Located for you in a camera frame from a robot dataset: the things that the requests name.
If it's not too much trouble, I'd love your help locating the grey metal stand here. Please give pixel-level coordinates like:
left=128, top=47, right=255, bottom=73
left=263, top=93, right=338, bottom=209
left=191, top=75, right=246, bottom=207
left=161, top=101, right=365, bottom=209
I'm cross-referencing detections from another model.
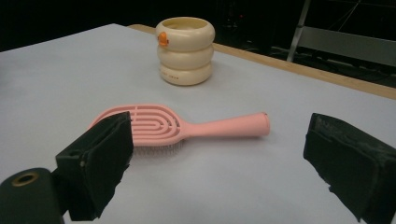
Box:
left=286, top=0, right=396, bottom=68

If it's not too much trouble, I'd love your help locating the cream ringed cup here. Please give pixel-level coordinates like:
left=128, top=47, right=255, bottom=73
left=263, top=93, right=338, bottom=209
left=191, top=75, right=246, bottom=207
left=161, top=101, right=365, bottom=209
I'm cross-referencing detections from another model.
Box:
left=155, top=16, right=217, bottom=87

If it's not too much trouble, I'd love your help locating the white table mat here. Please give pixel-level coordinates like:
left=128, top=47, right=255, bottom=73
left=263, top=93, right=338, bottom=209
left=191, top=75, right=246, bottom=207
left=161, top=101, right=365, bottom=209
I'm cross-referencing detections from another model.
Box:
left=0, top=22, right=396, bottom=224

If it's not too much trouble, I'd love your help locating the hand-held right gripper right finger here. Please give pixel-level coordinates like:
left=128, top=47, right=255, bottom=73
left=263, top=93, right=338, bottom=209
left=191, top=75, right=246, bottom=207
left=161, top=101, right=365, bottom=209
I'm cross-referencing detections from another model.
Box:
left=303, top=112, right=396, bottom=224

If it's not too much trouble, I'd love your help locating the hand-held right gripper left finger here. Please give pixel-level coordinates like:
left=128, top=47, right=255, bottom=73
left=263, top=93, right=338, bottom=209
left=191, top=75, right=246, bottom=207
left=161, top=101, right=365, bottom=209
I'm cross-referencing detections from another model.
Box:
left=55, top=110, right=134, bottom=222

